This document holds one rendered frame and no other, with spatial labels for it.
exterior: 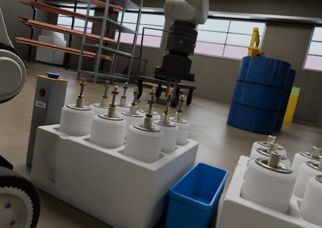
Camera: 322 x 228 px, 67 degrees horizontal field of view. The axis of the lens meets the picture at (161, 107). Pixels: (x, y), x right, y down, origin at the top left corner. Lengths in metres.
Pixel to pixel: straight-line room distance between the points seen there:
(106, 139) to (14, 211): 0.27
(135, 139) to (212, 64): 6.79
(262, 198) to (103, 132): 0.41
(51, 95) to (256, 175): 0.66
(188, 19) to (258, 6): 6.79
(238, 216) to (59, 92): 0.67
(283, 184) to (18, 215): 0.50
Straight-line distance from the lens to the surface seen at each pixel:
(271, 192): 0.56
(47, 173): 0.79
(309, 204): 0.59
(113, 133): 0.67
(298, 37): 7.22
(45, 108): 0.89
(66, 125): 0.75
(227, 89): 7.18
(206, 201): 0.91
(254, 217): 0.54
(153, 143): 0.62
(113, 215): 0.67
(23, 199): 0.50
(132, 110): 0.79
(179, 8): 0.74
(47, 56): 10.01
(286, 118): 5.45
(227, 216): 0.55
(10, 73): 0.64
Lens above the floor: 0.39
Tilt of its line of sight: 7 degrees down
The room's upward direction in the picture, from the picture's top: 11 degrees clockwise
